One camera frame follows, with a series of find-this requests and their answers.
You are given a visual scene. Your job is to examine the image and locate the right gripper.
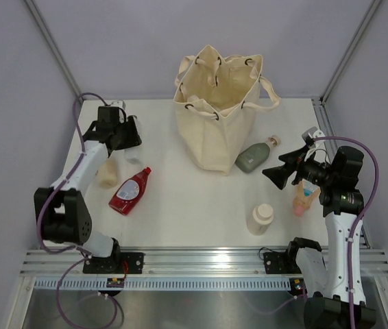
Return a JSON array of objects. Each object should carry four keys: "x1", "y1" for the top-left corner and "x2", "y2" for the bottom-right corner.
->
[{"x1": 263, "y1": 145, "x2": 336, "y2": 190}]

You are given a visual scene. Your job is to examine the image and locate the white tube bottle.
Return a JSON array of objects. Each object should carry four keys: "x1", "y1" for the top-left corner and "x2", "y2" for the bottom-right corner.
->
[{"x1": 124, "y1": 146, "x2": 142, "y2": 165}]

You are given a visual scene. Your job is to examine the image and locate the orange bottle pink cap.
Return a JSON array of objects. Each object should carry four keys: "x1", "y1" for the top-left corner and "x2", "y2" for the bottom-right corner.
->
[{"x1": 293, "y1": 180, "x2": 320, "y2": 217}]

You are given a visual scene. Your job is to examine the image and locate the grey-green pump bottle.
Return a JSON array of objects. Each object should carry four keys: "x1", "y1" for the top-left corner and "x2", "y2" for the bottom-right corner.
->
[{"x1": 235, "y1": 135, "x2": 281, "y2": 173}]

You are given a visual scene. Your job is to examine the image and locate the beige bottle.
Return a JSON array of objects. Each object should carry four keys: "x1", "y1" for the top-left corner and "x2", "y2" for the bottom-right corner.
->
[{"x1": 96, "y1": 159, "x2": 118, "y2": 188}]

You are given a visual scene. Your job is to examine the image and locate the red bottle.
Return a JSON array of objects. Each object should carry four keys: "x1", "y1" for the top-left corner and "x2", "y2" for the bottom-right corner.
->
[{"x1": 108, "y1": 167, "x2": 151, "y2": 215}]

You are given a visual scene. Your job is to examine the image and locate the cream bottle wide cap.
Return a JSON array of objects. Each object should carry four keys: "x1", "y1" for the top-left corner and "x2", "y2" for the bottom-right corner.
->
[{"x1": 246, "y1": 204, "x2": 274, "y2": 236}]

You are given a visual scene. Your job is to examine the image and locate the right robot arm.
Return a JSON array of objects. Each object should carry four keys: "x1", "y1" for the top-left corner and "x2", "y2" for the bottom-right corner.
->
[{"x1": 263, "y1": 145, "x2": 376, "y2": 328}]

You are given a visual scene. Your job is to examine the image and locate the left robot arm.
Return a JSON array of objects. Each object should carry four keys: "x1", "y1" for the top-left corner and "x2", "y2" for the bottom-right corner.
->
[{"x1": 34, "y1": 106, "x2": 142, "y2": 273}]

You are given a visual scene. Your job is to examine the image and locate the cream canvas tote bag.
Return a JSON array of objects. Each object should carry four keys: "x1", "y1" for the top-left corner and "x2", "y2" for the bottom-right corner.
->
[{"x1": 173, "y1": 45, "x2": 281, "y2": 174}]

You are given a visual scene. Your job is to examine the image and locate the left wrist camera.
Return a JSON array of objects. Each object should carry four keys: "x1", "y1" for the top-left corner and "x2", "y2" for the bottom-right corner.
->
[{"x1": 110, "y1": 100, "x2": 127, "y2": 121}]

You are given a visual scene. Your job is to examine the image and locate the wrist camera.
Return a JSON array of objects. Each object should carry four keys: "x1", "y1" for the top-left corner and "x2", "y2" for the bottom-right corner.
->
[
  {"x1": 110, "y1": 100, "x2": 127, "y2": 121},
  {"x1": 302, "y1": 127, "x2": 325, "y2": 149}
]

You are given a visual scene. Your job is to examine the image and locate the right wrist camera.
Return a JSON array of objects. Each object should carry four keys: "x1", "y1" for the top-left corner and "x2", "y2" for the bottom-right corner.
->
[{"x1": 302, "y1": 127, "x2": 325, "y2": 149}]

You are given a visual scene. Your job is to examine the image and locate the aluminium side rail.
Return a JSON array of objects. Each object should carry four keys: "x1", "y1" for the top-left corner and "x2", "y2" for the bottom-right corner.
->
[{"x1": 311, "y1": 98, "x2": 335, "y2": 136}]

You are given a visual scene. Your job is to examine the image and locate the aluminium front rail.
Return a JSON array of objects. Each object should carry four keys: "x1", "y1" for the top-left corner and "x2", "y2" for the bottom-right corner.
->
[{"x1": 19, "y1": 247, "x2": 388, "y2": 277}]

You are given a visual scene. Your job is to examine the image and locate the slotted cable duct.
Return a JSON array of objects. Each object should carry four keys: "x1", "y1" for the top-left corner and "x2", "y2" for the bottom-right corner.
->
[{"x1": 34, "y1": 277, "x2": 293, "y2": 292}]

